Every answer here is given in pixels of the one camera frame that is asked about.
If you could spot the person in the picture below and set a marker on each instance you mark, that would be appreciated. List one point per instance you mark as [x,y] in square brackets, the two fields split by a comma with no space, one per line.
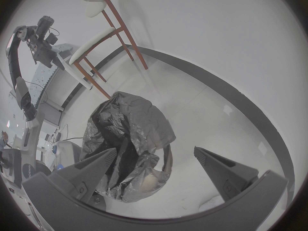
[4,141]

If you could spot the black plastic bag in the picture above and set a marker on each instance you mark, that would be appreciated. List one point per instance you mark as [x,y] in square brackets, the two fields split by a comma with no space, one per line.
[139,124]

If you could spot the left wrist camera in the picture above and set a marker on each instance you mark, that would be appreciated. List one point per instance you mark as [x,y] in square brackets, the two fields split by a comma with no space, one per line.
[51,38]

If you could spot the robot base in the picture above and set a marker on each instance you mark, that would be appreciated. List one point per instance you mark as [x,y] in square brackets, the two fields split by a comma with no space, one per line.
[31,138]

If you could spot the bed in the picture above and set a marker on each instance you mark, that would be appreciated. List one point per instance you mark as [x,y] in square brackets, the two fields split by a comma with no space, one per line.
[45,71]

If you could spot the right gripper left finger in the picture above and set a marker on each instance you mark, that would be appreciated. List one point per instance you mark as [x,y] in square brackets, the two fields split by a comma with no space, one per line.
[81,179]

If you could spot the white padded wooden chair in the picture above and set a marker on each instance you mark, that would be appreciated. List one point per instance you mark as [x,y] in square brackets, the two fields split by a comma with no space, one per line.
[89,46]

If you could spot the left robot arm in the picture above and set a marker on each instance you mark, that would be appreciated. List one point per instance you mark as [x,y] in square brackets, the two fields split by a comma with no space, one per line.
[13,56]

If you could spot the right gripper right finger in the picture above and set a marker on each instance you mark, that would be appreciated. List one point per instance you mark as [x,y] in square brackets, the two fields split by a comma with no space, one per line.
[228,177]

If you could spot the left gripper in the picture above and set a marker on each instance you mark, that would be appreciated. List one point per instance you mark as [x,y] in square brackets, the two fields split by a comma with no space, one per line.
[44,55]

